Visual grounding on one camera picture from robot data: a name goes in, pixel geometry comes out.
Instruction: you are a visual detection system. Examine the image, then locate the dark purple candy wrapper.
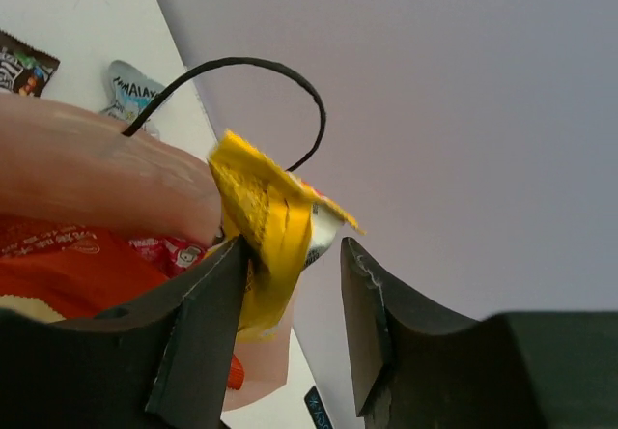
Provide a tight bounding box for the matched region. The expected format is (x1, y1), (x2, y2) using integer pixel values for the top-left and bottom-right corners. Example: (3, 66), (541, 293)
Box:
(0, 30), (60, 97)

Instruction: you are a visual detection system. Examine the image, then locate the large red chips bag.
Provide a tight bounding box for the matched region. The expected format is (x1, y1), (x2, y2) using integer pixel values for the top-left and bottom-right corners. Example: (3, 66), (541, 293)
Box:
(1, 215), (172, 323)

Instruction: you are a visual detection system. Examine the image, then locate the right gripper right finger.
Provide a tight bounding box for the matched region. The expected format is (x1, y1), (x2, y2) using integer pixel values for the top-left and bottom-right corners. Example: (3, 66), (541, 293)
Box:
(340, 237), (617, 428)

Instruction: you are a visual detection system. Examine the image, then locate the yellow snack packet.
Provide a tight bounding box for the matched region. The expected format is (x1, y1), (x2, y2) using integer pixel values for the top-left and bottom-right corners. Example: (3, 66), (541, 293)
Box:
(209, 131), (360, 342)

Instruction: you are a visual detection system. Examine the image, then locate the orange paper bag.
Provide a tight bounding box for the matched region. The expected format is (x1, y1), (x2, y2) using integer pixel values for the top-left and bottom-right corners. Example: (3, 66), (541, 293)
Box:
(0, 55), (328, 414)

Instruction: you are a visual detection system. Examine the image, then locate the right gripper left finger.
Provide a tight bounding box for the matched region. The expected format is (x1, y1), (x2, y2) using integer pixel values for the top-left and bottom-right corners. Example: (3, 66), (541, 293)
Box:
(1, 237), (247, 428)

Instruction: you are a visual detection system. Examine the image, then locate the pink candy packet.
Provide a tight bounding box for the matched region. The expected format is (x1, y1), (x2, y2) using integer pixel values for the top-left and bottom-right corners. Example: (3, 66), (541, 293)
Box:
(128, 237), (208, 278)

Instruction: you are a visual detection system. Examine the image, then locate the silver blue snack packet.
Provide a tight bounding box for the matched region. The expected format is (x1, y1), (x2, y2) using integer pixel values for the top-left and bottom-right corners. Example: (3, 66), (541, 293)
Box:
(100, 60), (165, 125)

